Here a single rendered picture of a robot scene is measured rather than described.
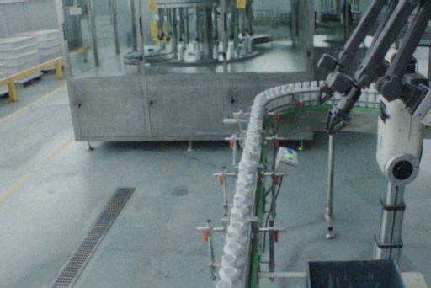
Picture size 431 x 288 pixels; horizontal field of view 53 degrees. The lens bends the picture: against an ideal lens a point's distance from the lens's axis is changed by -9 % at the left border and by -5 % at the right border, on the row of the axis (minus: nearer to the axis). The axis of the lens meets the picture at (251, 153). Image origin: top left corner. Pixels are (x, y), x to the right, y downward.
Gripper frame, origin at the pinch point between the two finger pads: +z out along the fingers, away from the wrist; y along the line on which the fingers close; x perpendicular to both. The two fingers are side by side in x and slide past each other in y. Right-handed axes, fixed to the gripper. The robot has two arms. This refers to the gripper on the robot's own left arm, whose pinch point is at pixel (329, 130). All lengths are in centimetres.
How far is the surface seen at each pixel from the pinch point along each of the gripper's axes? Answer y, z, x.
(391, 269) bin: 40, 23, 35
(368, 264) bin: 40, 26, 27
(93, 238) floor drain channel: -132, 192, -68
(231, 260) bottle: 65, 32, -23
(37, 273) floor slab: -85, 207, -92
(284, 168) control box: -14.3, 26.9, -3.1
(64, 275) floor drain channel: -83, 196, -73
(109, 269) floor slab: -91, 179, -46
